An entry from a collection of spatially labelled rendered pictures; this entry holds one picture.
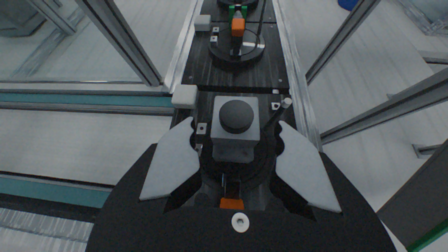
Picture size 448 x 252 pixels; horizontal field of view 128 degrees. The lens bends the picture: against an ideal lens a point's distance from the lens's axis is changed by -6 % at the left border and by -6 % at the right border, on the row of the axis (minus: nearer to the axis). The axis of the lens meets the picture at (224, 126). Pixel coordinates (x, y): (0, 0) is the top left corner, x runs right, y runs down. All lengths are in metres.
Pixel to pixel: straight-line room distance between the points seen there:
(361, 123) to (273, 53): 0.23
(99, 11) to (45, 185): 0.33
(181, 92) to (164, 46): 0.39
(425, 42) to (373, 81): 0.42
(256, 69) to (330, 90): 0.29
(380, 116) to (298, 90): 0.15
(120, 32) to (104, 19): 0.02
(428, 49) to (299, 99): 0.76
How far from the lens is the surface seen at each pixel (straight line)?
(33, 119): 0.61
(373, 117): 0.26
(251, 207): 0.22
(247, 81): 0.30
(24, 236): 0.41
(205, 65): 0.33
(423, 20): 1.15
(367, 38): 0.87
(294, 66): 0.38
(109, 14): 0.27
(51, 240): 0.37
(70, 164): 0.45
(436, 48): 1.06
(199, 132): 0.20
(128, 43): 0.28
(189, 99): 0.25
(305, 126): 0.30
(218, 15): 0.51
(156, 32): 0.73
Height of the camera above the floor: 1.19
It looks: 67 degrees down
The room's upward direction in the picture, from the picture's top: 4 degrees counter-clockwise
